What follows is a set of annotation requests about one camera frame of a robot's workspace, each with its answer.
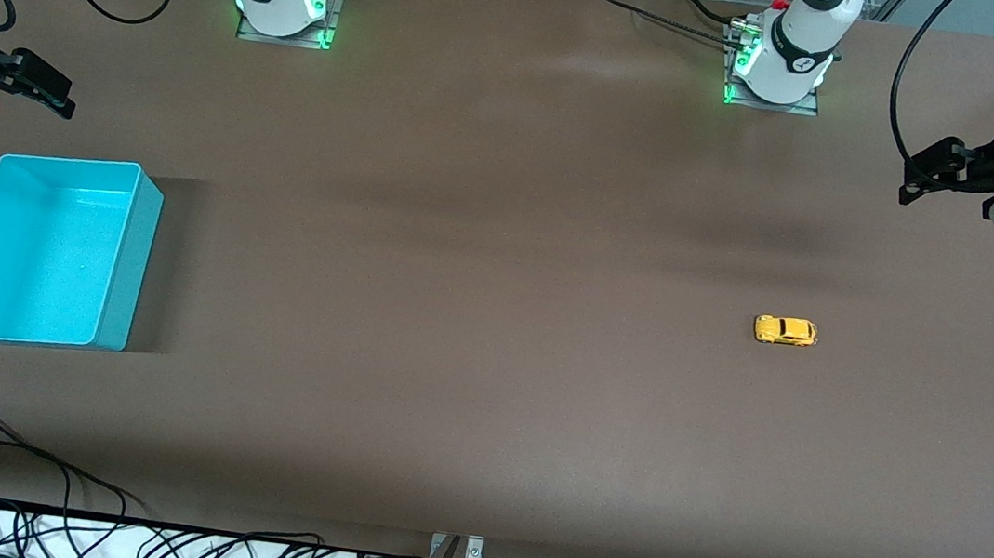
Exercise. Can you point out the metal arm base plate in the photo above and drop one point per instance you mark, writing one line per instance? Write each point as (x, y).
(774, 107)
(286, 38)

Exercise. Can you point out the yellow beetle toy car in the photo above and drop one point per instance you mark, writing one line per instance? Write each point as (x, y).
(786, 331)

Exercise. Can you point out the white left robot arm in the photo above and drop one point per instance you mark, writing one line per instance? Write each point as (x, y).
(794, 51)

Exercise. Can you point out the silver metal bracket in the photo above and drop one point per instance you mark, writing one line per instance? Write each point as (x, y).
(474, 550)

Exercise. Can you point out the teal plastic bin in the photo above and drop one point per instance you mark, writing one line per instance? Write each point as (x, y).
(40, 264)

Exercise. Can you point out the silver aluminium frame profile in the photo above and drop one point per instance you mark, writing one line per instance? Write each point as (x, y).
(886, 0)

